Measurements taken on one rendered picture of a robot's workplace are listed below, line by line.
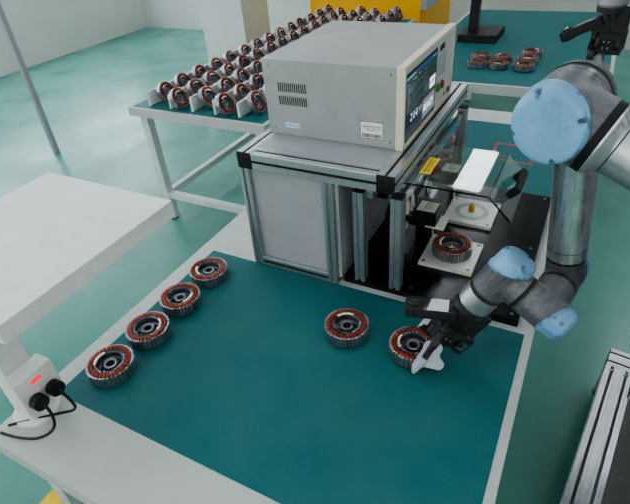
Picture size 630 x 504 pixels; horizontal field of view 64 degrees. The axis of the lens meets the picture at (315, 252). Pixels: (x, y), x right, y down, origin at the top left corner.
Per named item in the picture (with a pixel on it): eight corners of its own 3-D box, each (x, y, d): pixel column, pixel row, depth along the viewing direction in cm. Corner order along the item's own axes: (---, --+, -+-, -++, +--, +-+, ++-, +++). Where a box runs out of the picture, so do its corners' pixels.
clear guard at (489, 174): (527, 176, 132) (531, 156, 128) (510, 223, 115) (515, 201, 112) (408, 159, 145) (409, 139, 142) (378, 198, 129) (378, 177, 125)
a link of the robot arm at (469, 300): (469, 295, 100) (469, 270, 107) (455, 308, 103) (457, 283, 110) (501, 312, 101) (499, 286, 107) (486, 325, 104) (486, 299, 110)
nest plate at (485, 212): (499, 207, 164) (500, 204, 164) (489, 231, 154) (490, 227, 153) (454, 199, 171) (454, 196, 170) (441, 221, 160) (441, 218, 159)
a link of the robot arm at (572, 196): (562, 45, 89) (543, 270, 115) (540, 62, 83) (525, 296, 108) (637, 43, 82) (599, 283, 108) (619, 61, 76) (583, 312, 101)
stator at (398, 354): (438, 338, 122) (439, 327, 120) (435, 373, 114) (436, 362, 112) (392, 332, 125) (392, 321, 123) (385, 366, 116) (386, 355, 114)
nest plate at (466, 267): (483, 247, 147) (483, 243, 147) (470, 277, 137) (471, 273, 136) (433, 236, 154) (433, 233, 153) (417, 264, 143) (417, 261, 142)
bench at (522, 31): (596, 110, 415) (622, 11, 371) (574, 224, 286) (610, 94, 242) (462, 97, 460) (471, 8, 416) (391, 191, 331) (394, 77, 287)
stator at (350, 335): (372, 347, 122) (372, 336, 119) (326, 351, 122) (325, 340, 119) (366, 315, 131) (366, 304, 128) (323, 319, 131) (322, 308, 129)
